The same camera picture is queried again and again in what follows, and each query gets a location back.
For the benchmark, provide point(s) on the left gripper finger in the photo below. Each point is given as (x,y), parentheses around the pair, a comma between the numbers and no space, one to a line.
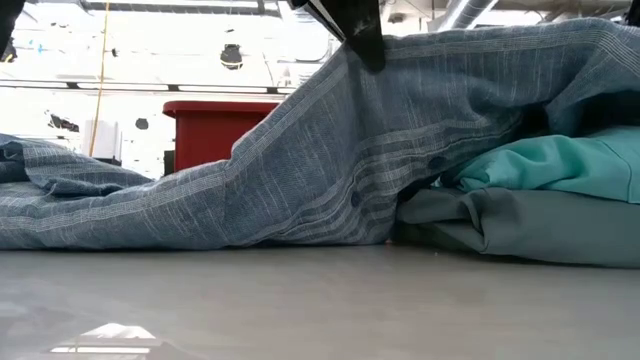
(320,17)
(365,30)

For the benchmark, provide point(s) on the grey garment with label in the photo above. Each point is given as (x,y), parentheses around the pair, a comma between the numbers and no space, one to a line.
(350,160)

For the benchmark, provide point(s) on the turquoise garment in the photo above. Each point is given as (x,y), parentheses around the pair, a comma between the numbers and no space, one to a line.
(560,160)

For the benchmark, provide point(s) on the grey-teal shirt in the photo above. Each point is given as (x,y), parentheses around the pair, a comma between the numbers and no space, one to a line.
(550,225)

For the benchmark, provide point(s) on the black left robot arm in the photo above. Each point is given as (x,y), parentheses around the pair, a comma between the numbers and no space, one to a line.
(7,20)

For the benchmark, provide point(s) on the red plastic bin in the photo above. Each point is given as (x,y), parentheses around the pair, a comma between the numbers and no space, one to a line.
(210,135)

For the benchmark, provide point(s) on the black and white column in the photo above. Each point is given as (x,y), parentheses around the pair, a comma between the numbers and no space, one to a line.
(105,140)

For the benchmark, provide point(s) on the black ceiling camera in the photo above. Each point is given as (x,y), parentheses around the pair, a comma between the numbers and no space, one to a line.
(231,56)

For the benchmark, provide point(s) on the silver ceiling duct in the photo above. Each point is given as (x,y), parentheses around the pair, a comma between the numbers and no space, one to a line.
(467,12)

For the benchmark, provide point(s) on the ceiling light rail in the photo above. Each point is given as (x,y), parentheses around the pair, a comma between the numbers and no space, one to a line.
(150,87)

